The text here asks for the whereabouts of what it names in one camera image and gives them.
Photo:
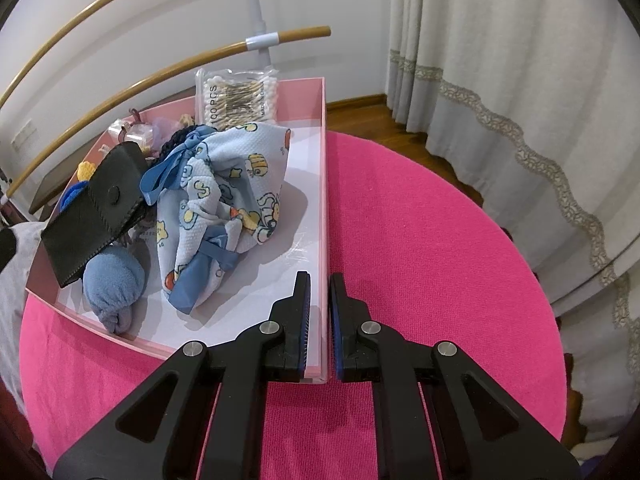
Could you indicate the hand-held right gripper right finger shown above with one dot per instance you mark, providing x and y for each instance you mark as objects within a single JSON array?
[{"x": 337, "y": 340}]

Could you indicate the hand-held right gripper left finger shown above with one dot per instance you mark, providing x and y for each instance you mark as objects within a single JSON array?
[{"x": 304, "y": 330}]

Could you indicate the black leather pouch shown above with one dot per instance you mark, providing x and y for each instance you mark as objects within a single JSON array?
[{"x": 85, "y": 230}]

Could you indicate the dark blue knitted item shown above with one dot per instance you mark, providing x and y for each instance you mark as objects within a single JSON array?
[{"x": 72, "y": 195}]

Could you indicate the light blue sock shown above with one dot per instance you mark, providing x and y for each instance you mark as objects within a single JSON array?
[{"x": 112, "y": 280}]

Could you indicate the pink cardboard box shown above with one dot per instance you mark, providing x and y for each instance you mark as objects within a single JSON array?
[{"x": 323, "y": 185}]

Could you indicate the clear packet of cotton swabs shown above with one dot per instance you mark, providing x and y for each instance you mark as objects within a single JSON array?
[{"x": 235, "y": 97}]

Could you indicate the grey pillow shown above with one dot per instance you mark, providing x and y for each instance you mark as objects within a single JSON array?
[{"x": 12, "y": 310}]

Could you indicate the dark wooden furniture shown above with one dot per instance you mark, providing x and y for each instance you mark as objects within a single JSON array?
[{"x": 55, "y": 185}]

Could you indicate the yellow crochet toy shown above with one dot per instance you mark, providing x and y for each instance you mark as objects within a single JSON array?
[{"x": 86, "y": 170}]

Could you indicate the blue cartoon print cloth bag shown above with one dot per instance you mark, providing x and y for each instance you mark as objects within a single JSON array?
[{"x": 225, "y": 195}]

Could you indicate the clear packet of hair accessories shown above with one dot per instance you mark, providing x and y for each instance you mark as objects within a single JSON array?
[{"x": 132, "y": 135}]

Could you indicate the black knitted scrunchie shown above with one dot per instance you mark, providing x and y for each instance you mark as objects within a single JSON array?
[{"x": 172, "y": 142}]

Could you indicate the curved wooden pole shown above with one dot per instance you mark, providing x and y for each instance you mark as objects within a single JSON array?
[
  {"x": 97, "y": 8},
  {"x": 305, "y": 33}
]

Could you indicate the white pole with clamp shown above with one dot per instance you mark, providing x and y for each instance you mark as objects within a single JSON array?
[{"x": 262, "y": 40}]

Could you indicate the cream curtain with lace trim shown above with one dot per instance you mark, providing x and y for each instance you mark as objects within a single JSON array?
[{"x": 500, "y": 60}]

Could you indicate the white wall switch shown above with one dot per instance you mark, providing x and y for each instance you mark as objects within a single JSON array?
[{"x": 24, "y": 135}]

